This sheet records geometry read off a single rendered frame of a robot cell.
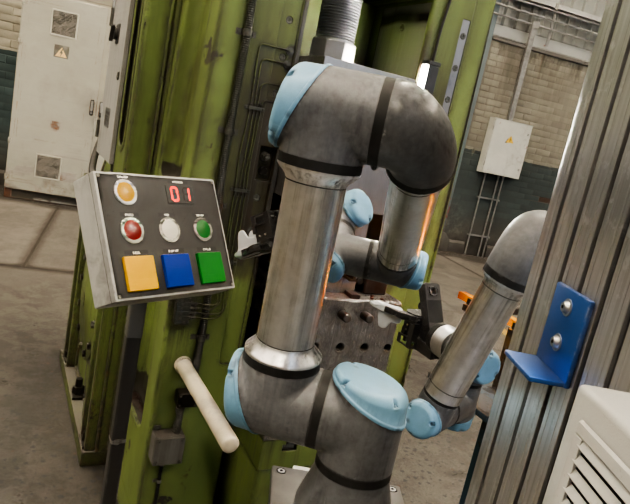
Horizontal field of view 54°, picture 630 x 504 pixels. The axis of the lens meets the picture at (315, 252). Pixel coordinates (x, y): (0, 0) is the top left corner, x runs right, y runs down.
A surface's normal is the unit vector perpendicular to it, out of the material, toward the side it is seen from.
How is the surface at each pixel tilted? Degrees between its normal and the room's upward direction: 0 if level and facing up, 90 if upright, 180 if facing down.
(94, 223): 90
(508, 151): 90
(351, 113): 88
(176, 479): 90
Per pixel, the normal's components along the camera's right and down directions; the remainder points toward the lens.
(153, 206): 0.76, -0.24
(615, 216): -0.98, -0.19
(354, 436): -0.17, 0.17
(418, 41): -0.88, -0.08
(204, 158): 0.44, 0.27
